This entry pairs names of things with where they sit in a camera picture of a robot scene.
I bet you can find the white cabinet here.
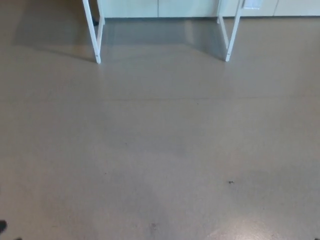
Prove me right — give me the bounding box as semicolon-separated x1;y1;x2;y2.
98;0;320;19

